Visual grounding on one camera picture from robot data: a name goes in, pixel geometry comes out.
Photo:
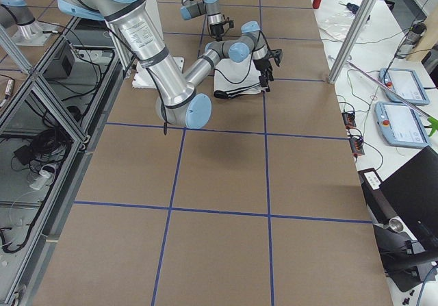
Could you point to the metal reacher grabber tool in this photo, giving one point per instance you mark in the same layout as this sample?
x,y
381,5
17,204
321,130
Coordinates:
x,y
432,121

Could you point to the black laptop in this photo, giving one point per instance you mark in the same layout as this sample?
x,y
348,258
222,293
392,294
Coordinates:
x,y
409,193

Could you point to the far teach pendant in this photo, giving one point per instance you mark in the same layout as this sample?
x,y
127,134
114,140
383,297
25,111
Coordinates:
x,y
405,83

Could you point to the grey usb hub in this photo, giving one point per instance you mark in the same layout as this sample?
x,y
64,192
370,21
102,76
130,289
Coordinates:
x,y
349,120
356,145

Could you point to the near teach pendant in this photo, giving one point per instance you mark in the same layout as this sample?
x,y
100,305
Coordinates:
x,y
400,125

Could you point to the folded dark plaid umbrella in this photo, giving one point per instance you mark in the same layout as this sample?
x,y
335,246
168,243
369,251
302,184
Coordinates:
x,y
353,8

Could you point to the grey usb hub left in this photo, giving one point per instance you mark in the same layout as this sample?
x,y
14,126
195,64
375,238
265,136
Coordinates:
x,y
356,145

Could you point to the teach pendant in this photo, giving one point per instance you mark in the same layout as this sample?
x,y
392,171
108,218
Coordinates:
x,y
405,83
400,125

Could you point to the grey cartoon print t-shirt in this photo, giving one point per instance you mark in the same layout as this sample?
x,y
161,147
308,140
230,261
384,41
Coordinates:
x,y
233,81

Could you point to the aluminium frame post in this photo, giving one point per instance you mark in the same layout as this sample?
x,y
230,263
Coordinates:
x,y
353,33

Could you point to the white paper in plastic sleeve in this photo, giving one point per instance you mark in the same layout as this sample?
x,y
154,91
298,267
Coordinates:
x,y
337,25

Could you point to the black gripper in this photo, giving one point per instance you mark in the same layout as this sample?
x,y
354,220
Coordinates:
x,y
215,30
263,65

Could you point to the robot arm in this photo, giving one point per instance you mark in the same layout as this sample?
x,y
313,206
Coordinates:
x,y
178,103
211,9

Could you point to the grey usb hub right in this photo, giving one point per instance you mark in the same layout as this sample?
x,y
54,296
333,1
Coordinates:
x,y
349,120

